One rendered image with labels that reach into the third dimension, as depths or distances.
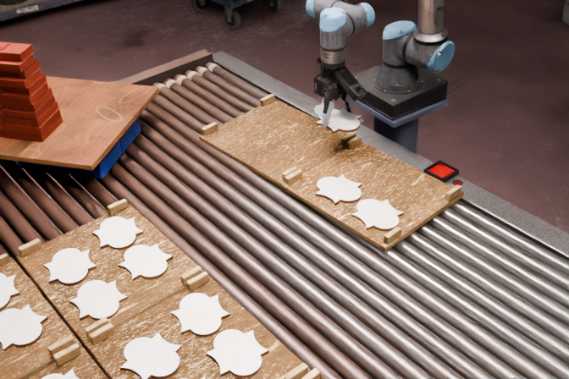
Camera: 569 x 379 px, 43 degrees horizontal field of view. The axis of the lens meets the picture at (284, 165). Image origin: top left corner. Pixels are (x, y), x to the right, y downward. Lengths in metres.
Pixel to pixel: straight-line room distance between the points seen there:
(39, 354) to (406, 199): 1.07
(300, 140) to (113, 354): 1.00
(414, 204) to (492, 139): 2.16
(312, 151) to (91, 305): 0.88
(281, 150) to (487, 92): 2.55
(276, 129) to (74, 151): 0.67
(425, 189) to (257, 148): 0.57
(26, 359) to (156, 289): 0.34
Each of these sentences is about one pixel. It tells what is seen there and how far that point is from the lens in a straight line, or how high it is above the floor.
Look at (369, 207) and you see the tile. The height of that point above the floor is 0.95.
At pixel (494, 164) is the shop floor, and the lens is 4.01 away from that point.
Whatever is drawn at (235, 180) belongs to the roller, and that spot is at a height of 0.92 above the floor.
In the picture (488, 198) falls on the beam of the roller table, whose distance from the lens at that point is 2.19.
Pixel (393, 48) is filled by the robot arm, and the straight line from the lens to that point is 2.60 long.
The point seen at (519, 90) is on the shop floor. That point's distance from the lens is 4.76.
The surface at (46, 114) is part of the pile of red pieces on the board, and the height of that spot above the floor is 1.11.
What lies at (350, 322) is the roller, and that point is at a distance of 1.77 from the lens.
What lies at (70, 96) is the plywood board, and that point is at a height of 1.04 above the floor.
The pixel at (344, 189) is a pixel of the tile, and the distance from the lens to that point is 2.13.
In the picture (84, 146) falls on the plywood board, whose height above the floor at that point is 1.04.
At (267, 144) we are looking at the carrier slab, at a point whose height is 0.94.
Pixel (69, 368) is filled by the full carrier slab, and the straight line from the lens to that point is 1.75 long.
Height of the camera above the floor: 2.21
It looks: 34 degrees down
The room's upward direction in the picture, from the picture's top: 3 degrees counter-clockwise
